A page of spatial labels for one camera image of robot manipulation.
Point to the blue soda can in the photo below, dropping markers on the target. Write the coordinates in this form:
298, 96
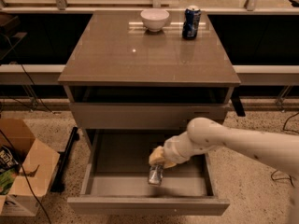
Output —
190, 26

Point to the metal window railing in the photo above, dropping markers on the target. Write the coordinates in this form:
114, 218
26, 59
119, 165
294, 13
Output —
149, 0

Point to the white ceramic bowl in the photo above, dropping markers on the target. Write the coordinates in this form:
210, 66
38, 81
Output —
154, 19

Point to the dark side table left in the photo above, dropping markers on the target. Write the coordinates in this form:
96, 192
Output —
10, 34

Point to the black bar on floor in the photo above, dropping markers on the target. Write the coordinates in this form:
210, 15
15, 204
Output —
58, 183

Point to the grey drawer cabinet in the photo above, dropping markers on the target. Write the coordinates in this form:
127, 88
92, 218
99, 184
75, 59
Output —
118, 61

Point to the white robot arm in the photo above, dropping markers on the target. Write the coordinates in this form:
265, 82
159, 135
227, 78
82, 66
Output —
277, 150

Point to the black snack bag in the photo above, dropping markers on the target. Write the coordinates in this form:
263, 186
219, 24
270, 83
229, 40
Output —
7, 160

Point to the silver redbull can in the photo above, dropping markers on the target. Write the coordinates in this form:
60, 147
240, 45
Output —
155, 175

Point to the green snack bag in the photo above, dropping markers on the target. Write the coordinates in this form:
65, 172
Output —
6, 180

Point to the open cardboard box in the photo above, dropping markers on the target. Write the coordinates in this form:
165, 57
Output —
38, 163

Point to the closed grey upper drawer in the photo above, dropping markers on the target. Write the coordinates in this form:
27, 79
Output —
143, 117

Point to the open grey middle drawer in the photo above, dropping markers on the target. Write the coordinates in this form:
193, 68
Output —
116, 180

